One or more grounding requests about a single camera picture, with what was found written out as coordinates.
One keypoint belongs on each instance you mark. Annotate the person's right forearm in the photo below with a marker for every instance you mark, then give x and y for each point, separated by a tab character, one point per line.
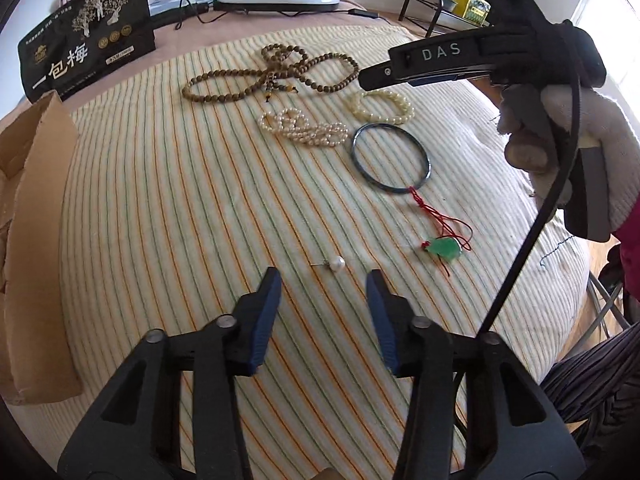
631	260

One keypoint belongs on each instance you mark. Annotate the cardboard box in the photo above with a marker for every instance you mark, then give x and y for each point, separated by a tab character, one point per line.
40	260

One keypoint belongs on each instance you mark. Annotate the striped cream cloth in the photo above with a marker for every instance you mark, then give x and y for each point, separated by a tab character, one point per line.
200	210

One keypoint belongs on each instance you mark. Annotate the person's right hand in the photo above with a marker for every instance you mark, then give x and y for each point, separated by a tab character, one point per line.
617	135

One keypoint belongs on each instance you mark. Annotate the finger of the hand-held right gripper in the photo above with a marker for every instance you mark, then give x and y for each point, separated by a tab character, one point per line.
500	50
460	78

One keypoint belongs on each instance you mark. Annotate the grey metal chair frame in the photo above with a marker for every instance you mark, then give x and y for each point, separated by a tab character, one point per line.
597	300

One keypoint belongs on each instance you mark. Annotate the dark blue bangle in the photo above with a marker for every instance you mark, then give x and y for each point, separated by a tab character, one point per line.
426	160

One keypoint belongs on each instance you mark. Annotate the black snack pouch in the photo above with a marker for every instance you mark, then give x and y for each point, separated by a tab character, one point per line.
90	30

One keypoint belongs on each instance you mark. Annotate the tan bed cover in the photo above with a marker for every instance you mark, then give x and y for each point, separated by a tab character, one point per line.
280	22

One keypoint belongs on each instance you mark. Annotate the yellow green box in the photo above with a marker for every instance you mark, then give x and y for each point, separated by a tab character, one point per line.
472	7

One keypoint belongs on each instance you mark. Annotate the pearl earring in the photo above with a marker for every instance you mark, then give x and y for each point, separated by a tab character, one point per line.
337	263

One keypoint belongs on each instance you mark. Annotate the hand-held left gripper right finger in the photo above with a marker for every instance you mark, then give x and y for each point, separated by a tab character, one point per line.
380	320

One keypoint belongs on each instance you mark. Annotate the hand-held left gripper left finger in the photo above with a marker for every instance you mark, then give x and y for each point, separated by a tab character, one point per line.
265	320

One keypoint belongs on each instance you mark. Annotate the striped grey pants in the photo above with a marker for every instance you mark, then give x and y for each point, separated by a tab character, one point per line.
600	385

